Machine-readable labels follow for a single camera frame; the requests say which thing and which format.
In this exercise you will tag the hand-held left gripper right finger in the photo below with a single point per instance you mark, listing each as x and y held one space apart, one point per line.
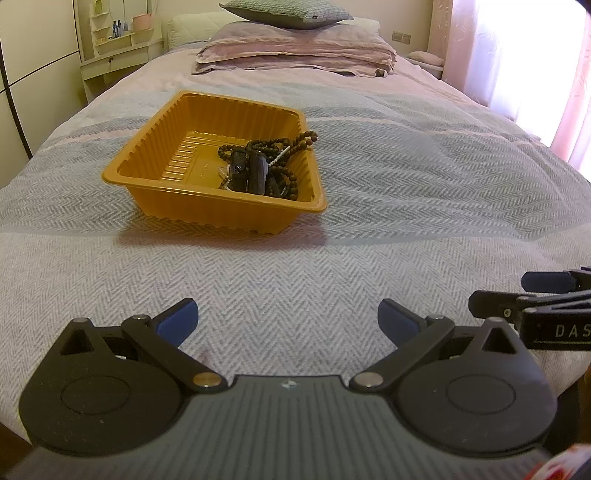
392 319

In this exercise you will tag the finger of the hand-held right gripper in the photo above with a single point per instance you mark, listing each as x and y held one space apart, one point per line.
491 304
549 281

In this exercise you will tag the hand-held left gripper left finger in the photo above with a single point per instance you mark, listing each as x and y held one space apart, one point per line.
178 319

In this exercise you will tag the orange plastic tray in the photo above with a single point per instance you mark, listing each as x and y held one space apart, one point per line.
184 203

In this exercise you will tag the black wristwatch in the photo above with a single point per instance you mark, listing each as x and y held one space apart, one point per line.
239 170

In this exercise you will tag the gold round wristwatch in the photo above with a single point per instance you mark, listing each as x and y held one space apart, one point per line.
259 173

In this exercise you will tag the red white printed clothing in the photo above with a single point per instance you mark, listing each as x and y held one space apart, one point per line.
570 466

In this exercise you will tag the pink curtain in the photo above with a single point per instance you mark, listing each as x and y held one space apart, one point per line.
521 69

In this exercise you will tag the pink bedside cushion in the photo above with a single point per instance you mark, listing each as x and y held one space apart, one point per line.
427 62

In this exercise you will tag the cream dressing table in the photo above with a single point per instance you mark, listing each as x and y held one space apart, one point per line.
115 60

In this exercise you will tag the pink folded quilt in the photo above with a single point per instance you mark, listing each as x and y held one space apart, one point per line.
295 50

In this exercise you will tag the white padded headboard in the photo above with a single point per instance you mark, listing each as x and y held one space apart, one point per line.
189 27

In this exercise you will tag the cream wardrobe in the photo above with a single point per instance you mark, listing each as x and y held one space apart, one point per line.
37 60

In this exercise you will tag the pink basin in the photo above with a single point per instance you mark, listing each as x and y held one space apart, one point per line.
143 23

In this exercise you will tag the round mirror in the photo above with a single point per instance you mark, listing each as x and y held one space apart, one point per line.
134 7

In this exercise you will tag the small green ornament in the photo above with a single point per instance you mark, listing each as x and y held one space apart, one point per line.
98 7

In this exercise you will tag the grey-green checked pillow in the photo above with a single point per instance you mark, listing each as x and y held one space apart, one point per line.
286 11

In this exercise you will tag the wall socket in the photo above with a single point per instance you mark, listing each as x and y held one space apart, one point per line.
401 38

